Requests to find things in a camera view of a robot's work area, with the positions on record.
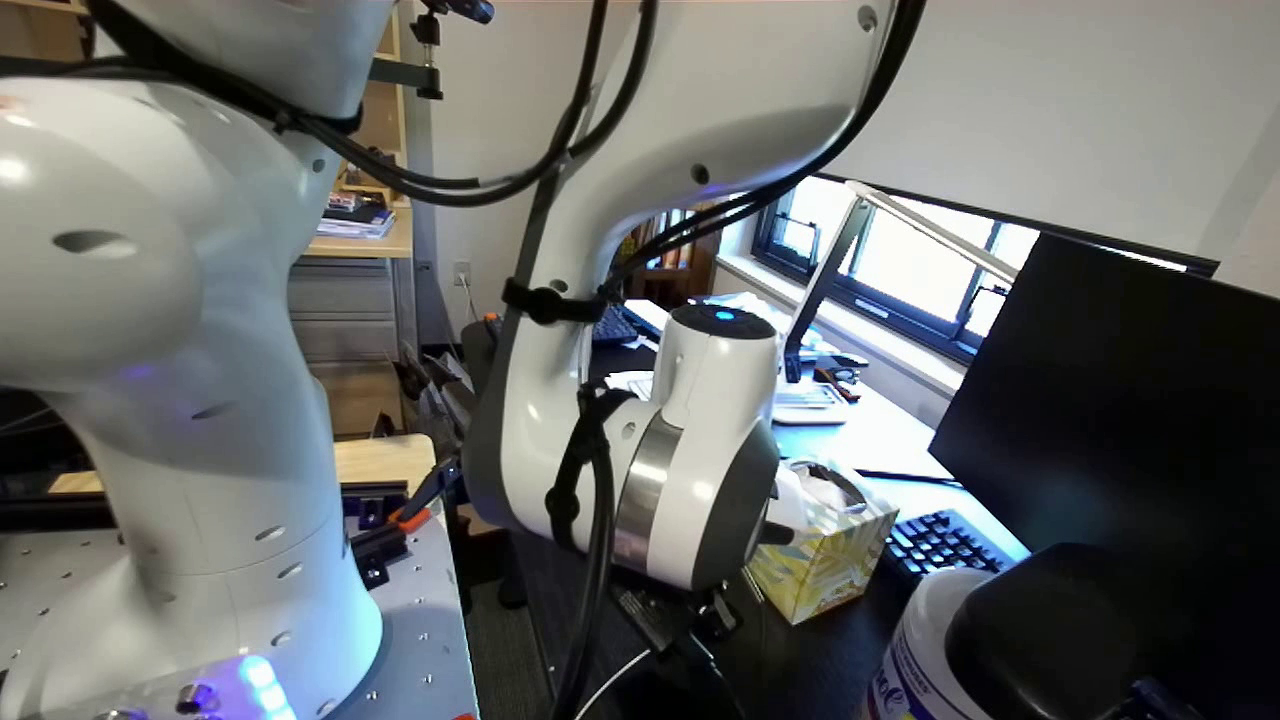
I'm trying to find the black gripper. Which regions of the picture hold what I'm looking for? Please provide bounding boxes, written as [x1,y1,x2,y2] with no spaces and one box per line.
[614,577,744,673]

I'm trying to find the white charger cable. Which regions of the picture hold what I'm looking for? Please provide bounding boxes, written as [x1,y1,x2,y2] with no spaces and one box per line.
[571,643,674,720]

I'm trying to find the yellow patterned tissue box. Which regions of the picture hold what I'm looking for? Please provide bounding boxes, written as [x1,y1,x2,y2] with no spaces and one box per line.
[742,459,901,629]

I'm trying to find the black pen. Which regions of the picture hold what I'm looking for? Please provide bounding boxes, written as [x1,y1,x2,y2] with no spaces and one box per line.
[854,459,957,488]

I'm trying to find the white perforated mounting table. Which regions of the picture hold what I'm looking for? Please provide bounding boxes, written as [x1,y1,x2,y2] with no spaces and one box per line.
[0,524,484,720]

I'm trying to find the black and red tools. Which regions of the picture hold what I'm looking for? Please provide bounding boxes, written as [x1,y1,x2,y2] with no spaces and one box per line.
[339,455,465,591]

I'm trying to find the dark wooden bookshelf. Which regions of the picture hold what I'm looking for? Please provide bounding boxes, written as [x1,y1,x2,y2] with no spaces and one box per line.
[618,202,723,311]

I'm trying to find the disinfecting wipes canister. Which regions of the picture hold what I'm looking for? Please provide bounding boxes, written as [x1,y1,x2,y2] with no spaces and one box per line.
[859,538,1186,720]

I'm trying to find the white desk lamp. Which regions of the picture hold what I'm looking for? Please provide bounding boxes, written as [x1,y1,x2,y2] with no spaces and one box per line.
[771,181,1029,433]

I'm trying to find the black computer monitor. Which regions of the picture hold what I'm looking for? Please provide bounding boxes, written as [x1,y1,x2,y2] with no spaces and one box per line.
[873,233,1280,720]

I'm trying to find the light wooden shelf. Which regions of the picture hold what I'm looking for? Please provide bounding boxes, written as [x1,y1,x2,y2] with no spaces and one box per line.
[300,0,418,263]

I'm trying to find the cream roller blind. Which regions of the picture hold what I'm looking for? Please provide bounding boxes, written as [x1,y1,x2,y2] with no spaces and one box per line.
[814,0,1280,263]

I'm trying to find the black window frame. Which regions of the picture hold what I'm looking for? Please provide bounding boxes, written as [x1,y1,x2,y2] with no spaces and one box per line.
[749,171,1043,368]

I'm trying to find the grey camera stand pole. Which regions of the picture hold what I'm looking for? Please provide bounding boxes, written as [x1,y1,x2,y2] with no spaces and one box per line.
[400,0,499,350]

